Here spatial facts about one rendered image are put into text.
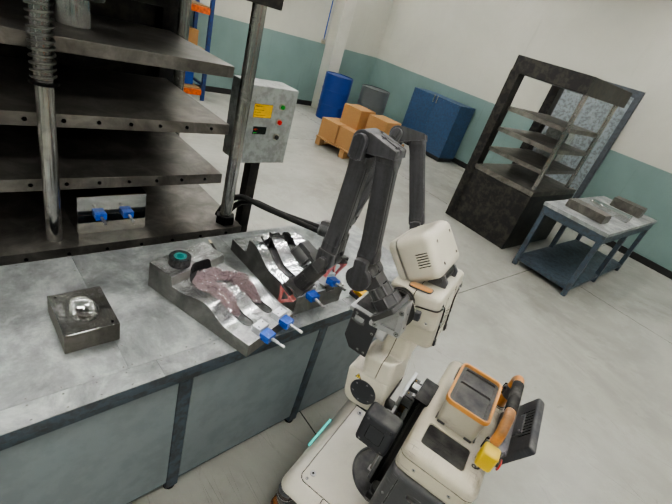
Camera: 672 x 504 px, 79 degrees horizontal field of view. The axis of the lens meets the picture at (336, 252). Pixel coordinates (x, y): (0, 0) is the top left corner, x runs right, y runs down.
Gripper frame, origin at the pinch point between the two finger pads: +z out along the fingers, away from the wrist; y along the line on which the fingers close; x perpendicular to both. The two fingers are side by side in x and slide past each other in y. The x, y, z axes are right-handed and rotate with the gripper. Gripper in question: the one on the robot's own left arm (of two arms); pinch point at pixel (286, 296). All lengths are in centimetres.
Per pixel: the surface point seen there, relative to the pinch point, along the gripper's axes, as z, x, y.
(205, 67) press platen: -9, -100, -34
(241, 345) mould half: 16.1, 4.0, 14.9
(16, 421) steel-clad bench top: 28, -13, 72
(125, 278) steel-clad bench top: 43, -44, 19
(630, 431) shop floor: 8, 210, -196
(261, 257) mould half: 20.7, -22.1, -22.7
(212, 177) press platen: 33, -73, -42
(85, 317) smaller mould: 33, -32, 43
